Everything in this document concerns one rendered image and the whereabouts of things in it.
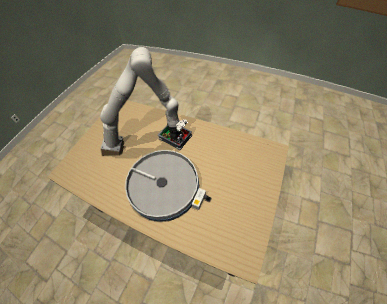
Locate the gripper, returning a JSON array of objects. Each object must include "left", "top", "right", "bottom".
[{"left": 167, "top": 117, "right": 187, "bottom": 144}]

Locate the grey round turntable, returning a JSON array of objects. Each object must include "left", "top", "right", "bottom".
[{"left": 125, "top": 150, "right": 211, "bottom": 222}]

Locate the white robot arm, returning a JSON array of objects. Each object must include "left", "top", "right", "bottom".
[{"left": 100, "top": 47, "right": 179, "bottom": 148}]

